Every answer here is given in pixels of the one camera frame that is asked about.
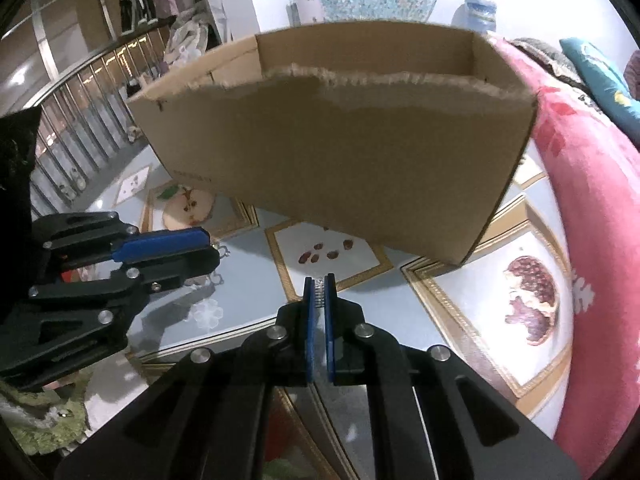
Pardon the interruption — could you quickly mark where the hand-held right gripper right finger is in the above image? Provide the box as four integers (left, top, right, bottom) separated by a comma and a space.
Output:
322, 274, 581, 480

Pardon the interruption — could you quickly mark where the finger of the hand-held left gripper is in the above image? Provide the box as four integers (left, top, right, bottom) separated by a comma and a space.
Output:
32, 211, 211, 271
27, 247, 222, 362

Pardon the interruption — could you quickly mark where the dark hanging jacket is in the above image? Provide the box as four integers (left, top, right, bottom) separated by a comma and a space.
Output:
116, 0, 151, 33

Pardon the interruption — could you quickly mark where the red floral blanket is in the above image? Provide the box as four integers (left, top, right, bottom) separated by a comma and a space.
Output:
487, 35, 640, 476

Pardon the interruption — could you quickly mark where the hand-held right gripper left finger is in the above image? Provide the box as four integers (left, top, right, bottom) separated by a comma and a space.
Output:
54, 275, 317, 480

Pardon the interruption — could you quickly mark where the grey cushion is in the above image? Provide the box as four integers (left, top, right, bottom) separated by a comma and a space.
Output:
510, 37, 583, 81

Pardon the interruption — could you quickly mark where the blue patterned pillow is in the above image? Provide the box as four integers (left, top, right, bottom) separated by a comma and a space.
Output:
559, 37, 640, 143

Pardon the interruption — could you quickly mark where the metal railing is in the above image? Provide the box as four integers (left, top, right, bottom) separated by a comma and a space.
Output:
30, 27, 173, 216

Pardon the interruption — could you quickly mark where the brown cardboard box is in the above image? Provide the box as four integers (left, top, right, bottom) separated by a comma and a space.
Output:
125, 21, 541, 266

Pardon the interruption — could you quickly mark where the white floral hanging garment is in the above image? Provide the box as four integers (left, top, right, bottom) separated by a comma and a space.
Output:
165, 7, 223, 66

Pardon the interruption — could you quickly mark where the blue water jug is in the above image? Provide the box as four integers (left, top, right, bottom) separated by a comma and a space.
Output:
450, 0, 498, 36

